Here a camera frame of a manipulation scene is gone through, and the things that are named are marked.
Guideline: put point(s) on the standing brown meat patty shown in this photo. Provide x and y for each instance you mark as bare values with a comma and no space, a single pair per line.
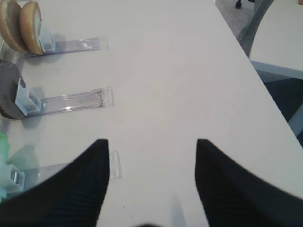
9,79

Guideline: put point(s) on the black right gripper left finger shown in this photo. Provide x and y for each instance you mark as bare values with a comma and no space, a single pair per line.
72,197

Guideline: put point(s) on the clear patty holder rail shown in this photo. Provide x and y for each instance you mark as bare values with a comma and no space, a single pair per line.
31,105

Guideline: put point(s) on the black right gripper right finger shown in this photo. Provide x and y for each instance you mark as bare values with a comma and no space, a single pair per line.
234,197

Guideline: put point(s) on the clear bun holder rail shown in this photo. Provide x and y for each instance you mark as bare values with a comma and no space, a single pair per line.
52,47

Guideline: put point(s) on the standing green lettuce leaf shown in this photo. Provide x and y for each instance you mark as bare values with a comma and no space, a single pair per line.
4,151

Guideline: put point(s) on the clear lettuce holder rail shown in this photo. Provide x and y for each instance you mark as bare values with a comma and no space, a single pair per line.
33,177

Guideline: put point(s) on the white neighbouring table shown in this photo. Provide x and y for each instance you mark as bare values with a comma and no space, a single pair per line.
278,44

